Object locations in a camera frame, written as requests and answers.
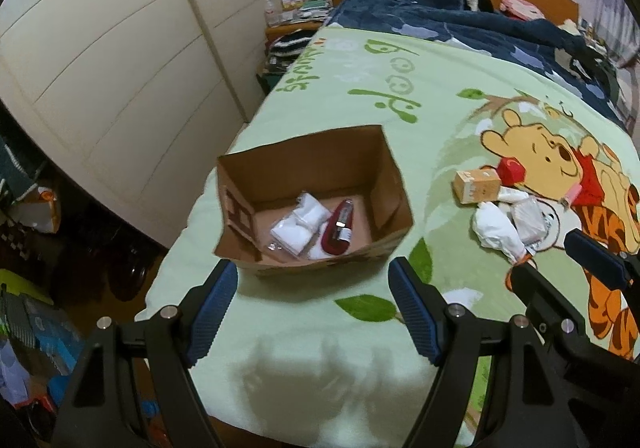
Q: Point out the wooden nightstand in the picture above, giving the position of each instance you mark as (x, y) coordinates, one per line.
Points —
(292, 28)

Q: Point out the clear plastic packet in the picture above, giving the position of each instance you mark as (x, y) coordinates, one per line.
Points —
(530, 218)

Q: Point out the cream wardrobe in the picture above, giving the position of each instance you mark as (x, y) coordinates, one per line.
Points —
(125, 68)

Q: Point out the clear plastic bottle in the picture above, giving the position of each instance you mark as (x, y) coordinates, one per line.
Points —
(270, 13)

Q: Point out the striped curtain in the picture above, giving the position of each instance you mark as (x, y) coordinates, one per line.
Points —
(617, 18)

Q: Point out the small white tube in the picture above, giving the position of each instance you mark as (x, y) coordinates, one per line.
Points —
(512, 194)

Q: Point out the white paper bag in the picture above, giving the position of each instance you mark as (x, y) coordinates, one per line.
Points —
(42, 208)

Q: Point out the white cotton glove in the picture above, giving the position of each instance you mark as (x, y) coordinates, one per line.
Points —
(495, 228)

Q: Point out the white cloth in clear packet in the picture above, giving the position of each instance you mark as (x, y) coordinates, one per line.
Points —
(300, 228)

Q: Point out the dark red pouch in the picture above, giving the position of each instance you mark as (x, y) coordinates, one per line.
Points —
(336, 233)

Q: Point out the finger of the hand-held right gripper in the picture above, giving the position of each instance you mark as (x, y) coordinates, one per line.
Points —
(537, 295)
(595, 258)

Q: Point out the blue plastic packaging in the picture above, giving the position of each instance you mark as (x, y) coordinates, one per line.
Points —
(50, 333)

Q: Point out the brown cardboard box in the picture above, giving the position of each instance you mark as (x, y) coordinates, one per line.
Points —
(300, 163)

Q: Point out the navy patterned blanket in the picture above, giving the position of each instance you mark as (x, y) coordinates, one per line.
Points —
(490, 28)

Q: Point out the striped knit cloth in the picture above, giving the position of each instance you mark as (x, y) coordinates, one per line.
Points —
(290, 44)

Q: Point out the pink plush pouch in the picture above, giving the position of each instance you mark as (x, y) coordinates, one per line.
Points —
(522, 8)

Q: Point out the green cartoon printed blanket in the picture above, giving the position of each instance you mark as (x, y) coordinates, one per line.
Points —
(350, 88)

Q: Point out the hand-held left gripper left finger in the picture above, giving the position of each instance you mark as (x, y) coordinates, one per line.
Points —
(210, 315)

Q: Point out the pink tube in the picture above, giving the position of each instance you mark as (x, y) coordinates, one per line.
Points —
(570, 195)

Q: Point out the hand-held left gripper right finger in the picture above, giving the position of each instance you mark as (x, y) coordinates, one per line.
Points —
(415, 315)

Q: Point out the small red box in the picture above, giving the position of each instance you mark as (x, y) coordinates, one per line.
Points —
(511, 173)

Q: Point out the yellow printed carton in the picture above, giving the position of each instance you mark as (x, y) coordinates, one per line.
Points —
(475, 185)

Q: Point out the black round object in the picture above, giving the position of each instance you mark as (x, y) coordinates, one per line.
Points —
(127, 268)

